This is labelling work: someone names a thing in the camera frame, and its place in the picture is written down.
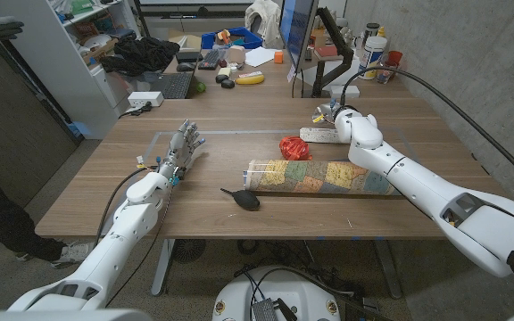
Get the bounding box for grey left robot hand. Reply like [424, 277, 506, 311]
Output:
[156, 119, 207, 182]

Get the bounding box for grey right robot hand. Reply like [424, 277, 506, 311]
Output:
[311, 101, 344, 126]

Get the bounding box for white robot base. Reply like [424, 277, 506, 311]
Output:
[211, 266, 342, 321]

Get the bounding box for red crumpled mesh bag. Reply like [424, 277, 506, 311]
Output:
[278, 136, 313, 162]

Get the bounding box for rolled colourful map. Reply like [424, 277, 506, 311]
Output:
[243, 159, 397, 197]

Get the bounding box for black rubber air blower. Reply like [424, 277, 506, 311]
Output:
[220, 187, 261, 212]

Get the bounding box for white flat box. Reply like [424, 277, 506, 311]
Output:
[329, 84, 361, 99]

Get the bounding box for white power strip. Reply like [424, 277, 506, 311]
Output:
[127, 91, 165, 109]

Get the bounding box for red book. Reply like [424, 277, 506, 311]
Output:
[314, 44, 339, 59]

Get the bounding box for black keyboard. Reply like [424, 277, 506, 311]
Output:
[143, 70, 195, 100]
[197, 47, 222, 71]

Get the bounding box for clear glass with items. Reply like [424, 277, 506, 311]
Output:
[376, 60, 397, 85]

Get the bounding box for white wipes canister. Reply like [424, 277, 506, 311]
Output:
[357, 36, 388, 81]

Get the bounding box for yellow banana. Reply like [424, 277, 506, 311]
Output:
[235, 74, 266, 86]

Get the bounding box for white paper sheet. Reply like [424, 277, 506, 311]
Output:
[244, 45, 280, 69]

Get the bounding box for computer monitor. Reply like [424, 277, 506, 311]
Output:
[278, 0, 319, 72]

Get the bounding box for small black box device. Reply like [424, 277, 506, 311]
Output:
[175, 51, 203, 63]

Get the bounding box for black lidded bottle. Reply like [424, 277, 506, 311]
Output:
[362, 22, 381, 45]

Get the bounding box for black crumpled cloth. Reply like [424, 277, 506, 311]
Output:
[99, 35, 181, 77]

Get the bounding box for blue plastic bin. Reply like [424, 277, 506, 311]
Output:
[201, 26, 264, 50]

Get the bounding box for black round floor fan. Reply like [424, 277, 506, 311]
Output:
[171, 239, 207, 264]

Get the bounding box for beige rounded block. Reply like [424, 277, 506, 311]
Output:
[228, 45, 246, 65]

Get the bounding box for white hanging garment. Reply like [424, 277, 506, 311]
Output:
[244, 0, 282, 44]

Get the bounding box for grey metal table leg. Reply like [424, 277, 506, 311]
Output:
[151, 238, 176, 297]
[374, 239, 403, 300]

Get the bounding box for white shelf unit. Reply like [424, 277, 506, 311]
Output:
[0, 0, 142, 140]

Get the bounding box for white sneaker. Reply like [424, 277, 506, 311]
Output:
[15, 240, 100, 269]

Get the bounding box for dark wood cabinet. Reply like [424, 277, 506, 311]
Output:
[0, 34, 84, 210]

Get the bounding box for person leg black trousers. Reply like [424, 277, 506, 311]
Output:
[0, 153, 64, 262]

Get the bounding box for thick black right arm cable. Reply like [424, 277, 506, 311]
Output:
[339, 65, 514, 198]

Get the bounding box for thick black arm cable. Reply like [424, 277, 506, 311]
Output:
[339, 65, 514, 198]
[93, 165, 155, 246]

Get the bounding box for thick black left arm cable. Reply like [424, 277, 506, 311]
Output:
[93, 165, 155, 246]

